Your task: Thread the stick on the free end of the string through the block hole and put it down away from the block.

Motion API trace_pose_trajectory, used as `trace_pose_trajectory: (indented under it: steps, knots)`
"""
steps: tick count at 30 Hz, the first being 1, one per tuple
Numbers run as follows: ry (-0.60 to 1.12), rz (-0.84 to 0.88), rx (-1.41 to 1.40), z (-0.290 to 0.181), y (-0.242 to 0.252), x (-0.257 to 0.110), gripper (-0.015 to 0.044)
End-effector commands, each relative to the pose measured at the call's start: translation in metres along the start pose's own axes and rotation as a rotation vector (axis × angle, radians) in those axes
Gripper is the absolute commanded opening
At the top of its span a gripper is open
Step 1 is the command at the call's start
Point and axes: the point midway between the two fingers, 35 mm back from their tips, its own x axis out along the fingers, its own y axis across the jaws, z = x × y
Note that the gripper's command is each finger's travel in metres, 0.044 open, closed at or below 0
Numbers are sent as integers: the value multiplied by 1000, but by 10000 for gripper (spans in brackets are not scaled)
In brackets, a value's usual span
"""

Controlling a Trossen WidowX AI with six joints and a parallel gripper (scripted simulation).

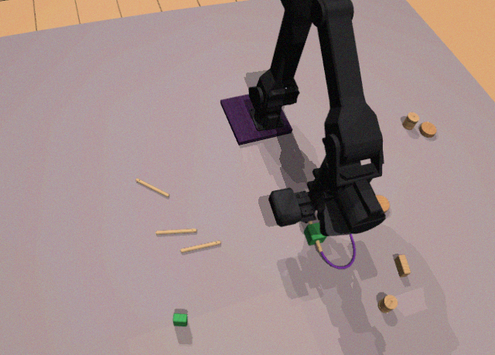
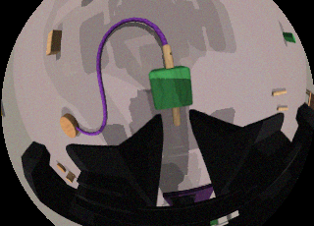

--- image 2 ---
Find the purple string with wooden stick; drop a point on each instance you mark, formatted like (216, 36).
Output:
(168, 62)

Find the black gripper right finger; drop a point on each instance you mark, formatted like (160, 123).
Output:
(224, 146)

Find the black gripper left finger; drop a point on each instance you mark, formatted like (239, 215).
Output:
(137, 159)

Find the small wooden block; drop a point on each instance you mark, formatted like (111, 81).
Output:
(53, 42)

